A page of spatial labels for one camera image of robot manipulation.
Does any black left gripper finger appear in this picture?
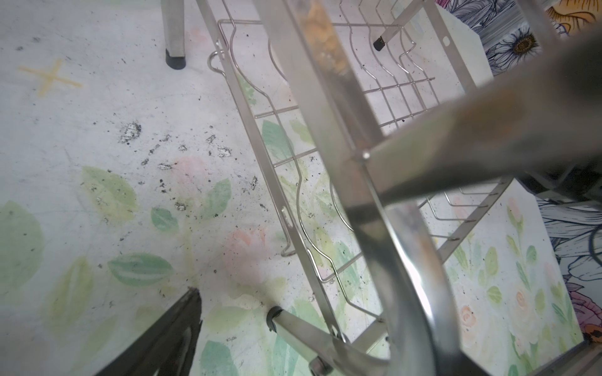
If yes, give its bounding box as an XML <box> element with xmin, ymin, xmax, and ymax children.
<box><xmin>98</xmin><ymin>288</ymin><xmax>202</xmax><ymax>375</ymax></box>

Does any chrome wire dish rack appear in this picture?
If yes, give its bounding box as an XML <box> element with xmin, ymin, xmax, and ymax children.
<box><xmin>159</xmin><ymin>0</ymin><xmax>602</xmax><ymax>376</ymax></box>

